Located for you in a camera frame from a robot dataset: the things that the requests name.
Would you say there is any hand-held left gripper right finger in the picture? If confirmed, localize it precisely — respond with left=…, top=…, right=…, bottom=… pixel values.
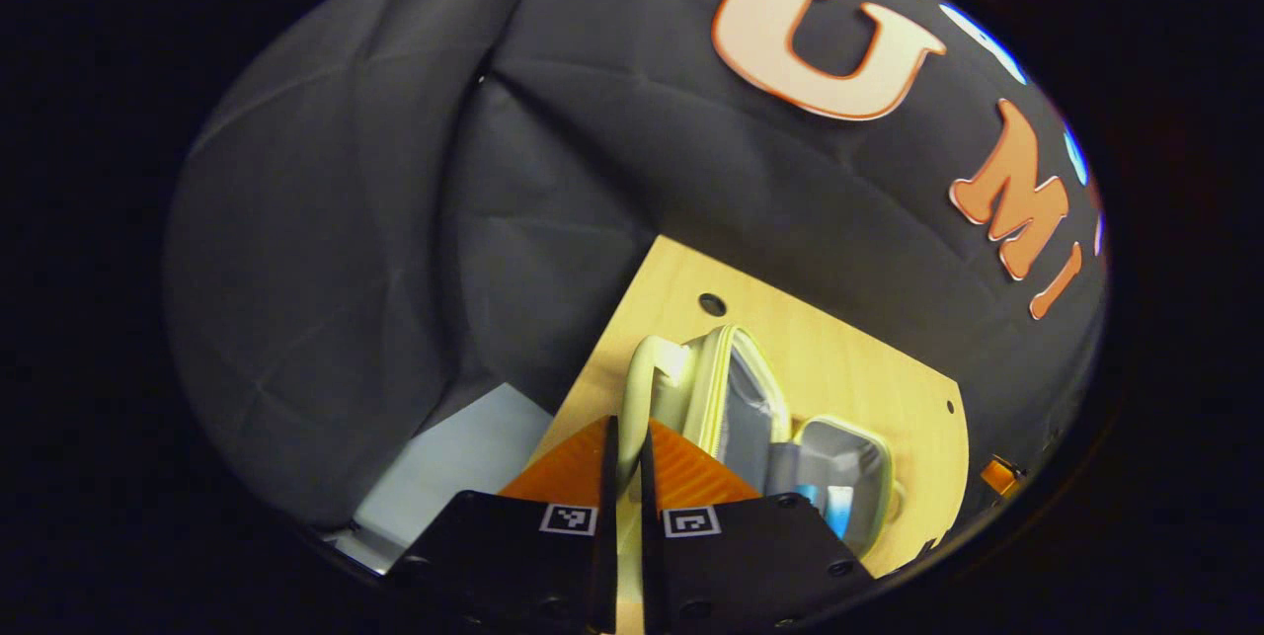
left=640, top=418, right=876, bottom=635

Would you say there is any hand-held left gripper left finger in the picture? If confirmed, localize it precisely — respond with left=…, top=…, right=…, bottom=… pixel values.
left=390, top=416, right=619, bottom=635

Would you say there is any white tube with teal cap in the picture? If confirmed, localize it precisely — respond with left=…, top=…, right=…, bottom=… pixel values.
left=825, top=484, right=856, bottom=540

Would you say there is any pale yellow suitcase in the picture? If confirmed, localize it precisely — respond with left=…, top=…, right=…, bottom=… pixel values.
left=614, top=324, right=905, bottom=635

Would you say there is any black backdrop cloth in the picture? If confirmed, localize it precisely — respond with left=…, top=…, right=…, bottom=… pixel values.
left=163, top=0, right=1107, bottom=537

